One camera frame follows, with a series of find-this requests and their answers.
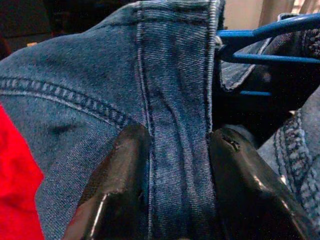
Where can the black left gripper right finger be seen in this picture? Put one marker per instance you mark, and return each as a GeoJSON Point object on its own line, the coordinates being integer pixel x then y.
{"type": "Point", "coordinates": [250, 200]}

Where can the blue denim garment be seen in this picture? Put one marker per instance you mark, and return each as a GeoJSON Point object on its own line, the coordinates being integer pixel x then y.
{"type": "Point", "coordinates": [75, 62]}

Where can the blue clothes hanger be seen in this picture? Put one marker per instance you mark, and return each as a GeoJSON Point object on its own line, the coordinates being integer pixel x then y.
{"type": "Point", "coordinates": [275, 58]}

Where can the red garment white trim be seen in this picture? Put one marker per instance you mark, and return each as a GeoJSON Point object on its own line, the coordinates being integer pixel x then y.
{"type": "Point", "coordinates": [15, 175]}

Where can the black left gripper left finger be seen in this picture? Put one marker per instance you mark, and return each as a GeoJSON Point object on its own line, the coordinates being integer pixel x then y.
{"type": "Point", "coordinates": [112, 200]}

